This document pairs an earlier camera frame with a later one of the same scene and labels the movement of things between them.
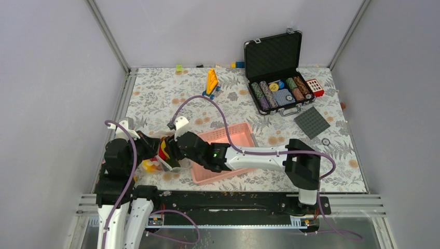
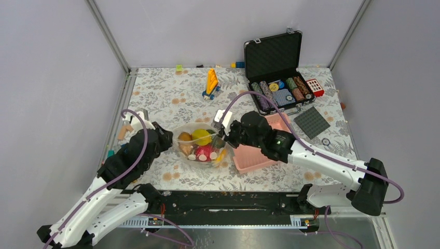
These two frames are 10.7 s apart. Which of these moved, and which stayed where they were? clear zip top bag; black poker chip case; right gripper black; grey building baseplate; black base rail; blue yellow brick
Moved: right gripper black; clear zip top bag
Stayed: black poker chip case; grey building baseplate; black base rail; blue yellow brick
